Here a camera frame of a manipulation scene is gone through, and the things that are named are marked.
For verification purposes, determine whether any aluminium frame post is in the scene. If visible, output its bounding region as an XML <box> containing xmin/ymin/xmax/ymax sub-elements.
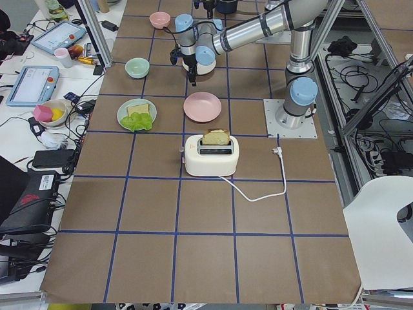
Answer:
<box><xmin>75</xmin><ymin>0</ymin><xmax>113</xmax><ymax>68</ymax></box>

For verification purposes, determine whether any pink bowl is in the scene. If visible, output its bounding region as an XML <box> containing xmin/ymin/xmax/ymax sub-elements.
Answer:
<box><xmin>149</xmin><ymin>11</ymin><xmax>171</xmax><ymax>30</ymax></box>

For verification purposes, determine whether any bread slice on plate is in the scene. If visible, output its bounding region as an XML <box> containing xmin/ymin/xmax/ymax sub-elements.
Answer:
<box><xmin>127</xmin><ymin>103</ymin><xmax>150</xmax><ymax>117</ymax></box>

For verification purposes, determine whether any pink cup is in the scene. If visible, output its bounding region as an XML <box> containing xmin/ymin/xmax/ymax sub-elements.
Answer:
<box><xmin>54</xmin><ymin>48</ymin><xmax>73</xmax><ymax>68</ymax></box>

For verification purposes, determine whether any orange handled tool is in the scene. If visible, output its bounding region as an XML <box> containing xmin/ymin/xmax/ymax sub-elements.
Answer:
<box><xmin>77</xmin><ymin>56</ymin><xmax>97</xmax><ymax>65</ymax></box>

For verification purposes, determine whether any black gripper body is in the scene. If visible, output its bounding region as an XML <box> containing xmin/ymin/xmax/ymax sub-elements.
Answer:
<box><xmin>193</xmin><ymin>0</ymin><xmax>218</xmax><ymax>13</ymax></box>
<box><xmin>184</xmin><ymin>54</ymin><xmax>197</xmax><ymax>75</ymax></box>

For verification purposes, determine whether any white bowl with fruit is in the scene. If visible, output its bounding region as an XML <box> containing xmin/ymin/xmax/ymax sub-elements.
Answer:
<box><xmin>33</xmin><ymin>99</ymin><xmax>71</xmax><ymax>129</ymax></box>

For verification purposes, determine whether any cream white plate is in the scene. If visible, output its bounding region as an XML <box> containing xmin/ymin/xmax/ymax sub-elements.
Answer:
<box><xmin>182</xmin><ymin>60</ymin><xmax>216</xmax><ymax>76</ymax></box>

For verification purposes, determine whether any white toaster power cable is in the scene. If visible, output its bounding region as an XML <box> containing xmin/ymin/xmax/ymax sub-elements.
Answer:
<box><xmin>217</xmin><ymin>145</ymin><xmax>288</xmax><ymax>203</ymax></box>

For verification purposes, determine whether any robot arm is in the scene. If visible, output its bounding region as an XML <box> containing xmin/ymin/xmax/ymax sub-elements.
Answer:
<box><xmin>170</xmin><ymin>1</ymin><xmax>328</xmax><ymax>90</ymax></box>

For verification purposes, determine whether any green plate with sandwich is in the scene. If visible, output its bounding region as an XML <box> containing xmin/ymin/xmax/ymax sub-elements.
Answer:
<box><xmin>117</xmin><ymin>99</ymin><xmax>157</xmax><ymax>132</ymax></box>

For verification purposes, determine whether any right teach pendant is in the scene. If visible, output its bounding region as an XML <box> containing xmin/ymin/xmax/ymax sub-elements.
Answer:
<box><xmin>31</xmin><ymin>21</ymin><xmax>86</xmax><ymax>54</ymax></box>

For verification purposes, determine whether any green lettuce leaf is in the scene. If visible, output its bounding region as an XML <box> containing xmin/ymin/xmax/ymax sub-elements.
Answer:
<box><xmin>120</xmin><ymin>113</ymin><xmax>153</xmax><ymax>132</ymax></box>

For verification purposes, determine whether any left teach pendant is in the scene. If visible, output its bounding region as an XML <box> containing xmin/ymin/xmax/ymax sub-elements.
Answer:
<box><xmin>6</xmin><ymin>66</ymin><xmax>59</xmax><ymax>107</ymax></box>

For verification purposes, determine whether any dark blue saucepan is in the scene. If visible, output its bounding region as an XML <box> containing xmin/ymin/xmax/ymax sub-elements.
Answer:
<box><xmin>216</xmin><ymin>0</ymin><xmax>238</xmax><ymax>14</ymax></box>

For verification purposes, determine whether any cream white toaster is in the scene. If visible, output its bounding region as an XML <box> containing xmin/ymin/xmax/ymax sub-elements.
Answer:
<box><xmin>183</xmin><ymin>134</ymin><xmax>239</xmax><ymax>177</ymax></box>

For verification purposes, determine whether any teach pendant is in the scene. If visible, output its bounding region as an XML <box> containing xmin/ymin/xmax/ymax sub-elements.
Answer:
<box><xmin>6</xmin><ymin>66</ymin><xmax>59</xmax><ymax>107</ymax></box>
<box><xmin>31</xmin><ymin>21</ymin><xmax>86</xmax><ymax>54</ymax></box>

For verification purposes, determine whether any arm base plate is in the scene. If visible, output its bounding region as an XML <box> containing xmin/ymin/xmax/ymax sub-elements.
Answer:
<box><xmin>263</xmin><ymin>99</ymin><xmax>317</xmax><ymax>139</ymax></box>

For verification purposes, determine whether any green bowl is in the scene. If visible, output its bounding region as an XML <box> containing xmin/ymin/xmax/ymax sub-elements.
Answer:
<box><xmin>125</xmin><ymin>57</ymin><xmax>150</xmax><ymax>79</ymax></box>

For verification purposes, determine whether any toast slice in toaster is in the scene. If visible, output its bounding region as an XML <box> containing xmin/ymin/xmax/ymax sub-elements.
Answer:
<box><xmin>201</xmin><ymin>129</ymin><xmax>230</xmax><ymax>145</ymax></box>

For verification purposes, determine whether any red yellow mango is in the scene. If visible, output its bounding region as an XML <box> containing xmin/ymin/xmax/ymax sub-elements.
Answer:
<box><xmin>68</xmin><ymin>45</ymin><xmax>84</xmax><ymax>59</ymax></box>

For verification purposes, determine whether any pink plate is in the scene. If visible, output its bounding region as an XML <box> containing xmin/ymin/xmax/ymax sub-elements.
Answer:
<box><xmin>183</xmin><ymin>92</ymin><xmax>222</xmax><ymax>123</ymax></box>

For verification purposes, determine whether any black power adapter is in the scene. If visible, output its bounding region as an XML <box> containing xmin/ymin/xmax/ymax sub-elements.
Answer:
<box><xmin>101</xmin><ymin>20</ymin><xmax>119</xmax><ymax>32</ymax></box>

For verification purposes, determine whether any white chair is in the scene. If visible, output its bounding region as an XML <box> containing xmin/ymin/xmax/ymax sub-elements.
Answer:
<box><xmin>343</xmin><ymin>176</ymin><xmax>412</xmax><ymax>290</ymax></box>

